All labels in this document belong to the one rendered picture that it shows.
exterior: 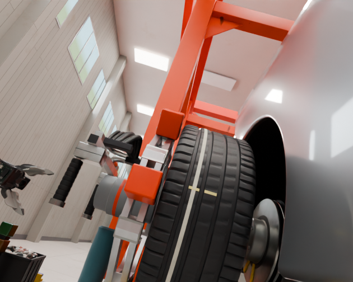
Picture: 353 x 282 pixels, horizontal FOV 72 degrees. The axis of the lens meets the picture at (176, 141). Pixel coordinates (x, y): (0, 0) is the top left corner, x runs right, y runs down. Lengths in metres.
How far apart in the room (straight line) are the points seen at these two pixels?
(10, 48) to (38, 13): 0.79
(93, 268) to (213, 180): 0.58
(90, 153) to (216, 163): 0.39
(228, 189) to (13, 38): 4.26
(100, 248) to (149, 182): 0.49
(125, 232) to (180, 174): 0.20
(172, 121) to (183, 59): 1.12
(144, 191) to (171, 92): 1.18
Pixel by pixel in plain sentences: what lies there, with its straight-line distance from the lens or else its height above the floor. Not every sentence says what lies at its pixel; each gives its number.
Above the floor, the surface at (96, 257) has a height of 0.63.
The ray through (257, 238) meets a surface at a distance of 0.94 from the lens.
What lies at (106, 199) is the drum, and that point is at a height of 0.82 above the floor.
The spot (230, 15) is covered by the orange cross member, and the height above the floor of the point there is 2.61.
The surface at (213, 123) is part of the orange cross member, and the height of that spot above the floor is 2.68.
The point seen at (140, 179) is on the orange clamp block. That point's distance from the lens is 0.58.
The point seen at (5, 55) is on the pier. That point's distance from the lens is 4.41.
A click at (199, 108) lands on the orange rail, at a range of 4.61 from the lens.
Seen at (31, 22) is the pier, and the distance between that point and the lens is 4.76.
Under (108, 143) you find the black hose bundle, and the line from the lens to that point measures 0.78.
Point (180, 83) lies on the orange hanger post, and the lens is 1.73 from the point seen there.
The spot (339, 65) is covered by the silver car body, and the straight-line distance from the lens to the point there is 0.61.
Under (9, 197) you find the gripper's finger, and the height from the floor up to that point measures 0.73.
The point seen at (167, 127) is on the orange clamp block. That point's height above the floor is 1.08.
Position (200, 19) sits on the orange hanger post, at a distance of 2.21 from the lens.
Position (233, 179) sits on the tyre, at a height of 0.93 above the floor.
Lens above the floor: 0.72
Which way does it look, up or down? 24 degrees up
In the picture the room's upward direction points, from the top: 18 degrees clockwise
